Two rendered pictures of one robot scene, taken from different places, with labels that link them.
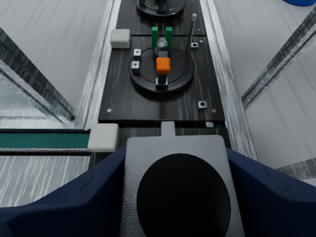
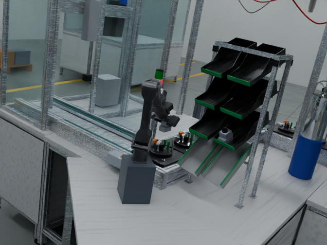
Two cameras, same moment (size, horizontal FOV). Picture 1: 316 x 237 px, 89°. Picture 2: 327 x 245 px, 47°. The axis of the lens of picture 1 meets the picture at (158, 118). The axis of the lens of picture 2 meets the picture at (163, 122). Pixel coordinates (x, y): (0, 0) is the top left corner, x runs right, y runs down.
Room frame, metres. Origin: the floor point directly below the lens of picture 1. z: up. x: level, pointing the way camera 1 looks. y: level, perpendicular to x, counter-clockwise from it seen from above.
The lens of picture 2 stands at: (-1.68, -1.18, 1.81)
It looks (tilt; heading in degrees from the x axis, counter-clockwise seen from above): 18 degrees down; 35
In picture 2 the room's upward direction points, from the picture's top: 10 degrees clockwise
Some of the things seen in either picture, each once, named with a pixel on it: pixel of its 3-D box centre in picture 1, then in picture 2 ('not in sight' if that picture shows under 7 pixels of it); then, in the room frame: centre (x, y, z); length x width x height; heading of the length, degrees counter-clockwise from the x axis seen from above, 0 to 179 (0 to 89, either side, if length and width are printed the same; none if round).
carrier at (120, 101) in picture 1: (161, 55); (186, 138); (0.25, -0.01, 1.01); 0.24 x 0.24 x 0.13; 1
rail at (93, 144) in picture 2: not in sight; (107, 150); (-0.16, 0.27, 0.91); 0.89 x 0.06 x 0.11; 91
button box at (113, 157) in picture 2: not in sight; (123, 162); (-0.22, 0.07, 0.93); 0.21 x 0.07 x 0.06; 91
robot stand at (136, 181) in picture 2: not in sight; (136, 179); (-0.35, -0.13, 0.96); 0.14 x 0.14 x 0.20; 55
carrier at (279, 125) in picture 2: not in sight; (287, 125); (1.34, -0.28, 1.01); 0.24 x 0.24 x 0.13; 1
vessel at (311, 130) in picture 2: not in sight; (319, 110); (0.80, -0.60, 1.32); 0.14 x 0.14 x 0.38
